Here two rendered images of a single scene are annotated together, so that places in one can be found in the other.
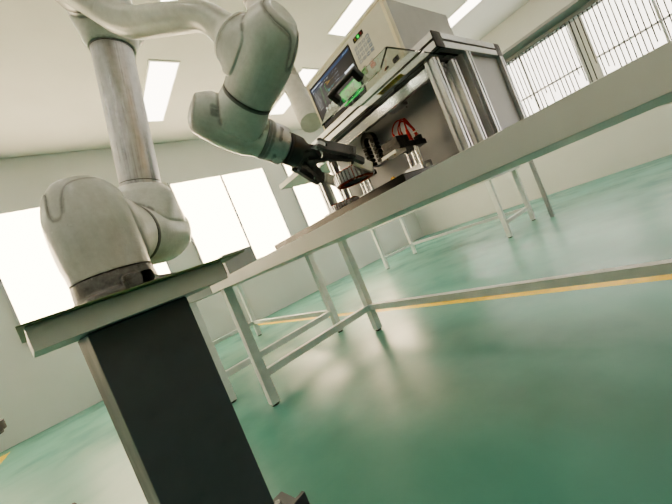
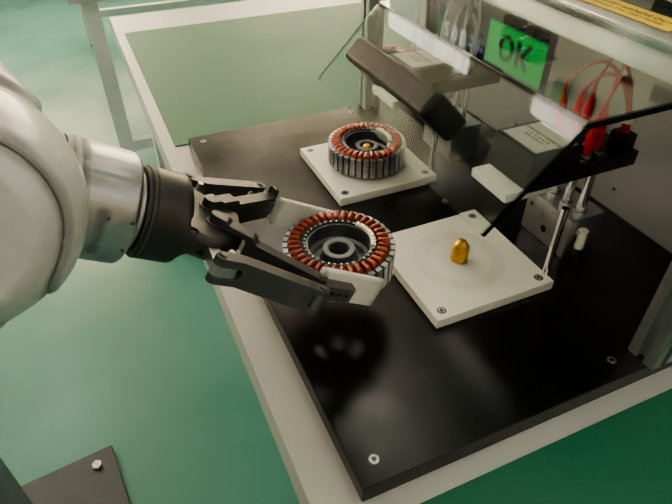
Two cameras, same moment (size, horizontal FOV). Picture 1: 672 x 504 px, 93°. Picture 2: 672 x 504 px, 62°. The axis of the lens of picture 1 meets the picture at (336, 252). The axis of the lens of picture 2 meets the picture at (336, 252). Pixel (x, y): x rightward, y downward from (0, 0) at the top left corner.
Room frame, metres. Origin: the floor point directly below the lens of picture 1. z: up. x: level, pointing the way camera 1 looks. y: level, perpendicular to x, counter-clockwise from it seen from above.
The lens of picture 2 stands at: (0.46, -0.23, 1.20)
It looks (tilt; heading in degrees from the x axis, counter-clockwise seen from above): 39 degrees down; 14
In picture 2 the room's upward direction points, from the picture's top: straight up
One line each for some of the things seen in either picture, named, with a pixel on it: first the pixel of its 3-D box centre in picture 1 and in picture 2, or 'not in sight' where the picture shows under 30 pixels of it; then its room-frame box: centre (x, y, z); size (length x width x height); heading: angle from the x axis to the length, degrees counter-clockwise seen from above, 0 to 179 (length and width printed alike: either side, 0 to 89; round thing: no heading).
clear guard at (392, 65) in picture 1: (384, 90); (571, 67); (0.91, -0.30, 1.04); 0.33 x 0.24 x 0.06; 128
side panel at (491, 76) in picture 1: (500, 102); not in sight; (1.06, -0.69, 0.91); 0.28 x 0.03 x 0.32; 128
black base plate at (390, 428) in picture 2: (374, 204); (415, 215); (1.07, -0.18, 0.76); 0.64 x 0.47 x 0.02; 38
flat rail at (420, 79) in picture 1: (361, 128); not in sight; (1.13, -0.25, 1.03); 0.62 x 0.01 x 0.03; 38
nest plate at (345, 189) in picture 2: not in sight; (366, 164); (1.16, -0.09, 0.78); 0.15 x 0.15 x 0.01; 38
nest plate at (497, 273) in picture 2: not in sight; (458, 262); (0.97, -0.24, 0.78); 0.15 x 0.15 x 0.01; 38
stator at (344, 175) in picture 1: (353, 175); (338, 253); (0.88, -0.12, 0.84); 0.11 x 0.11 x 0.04
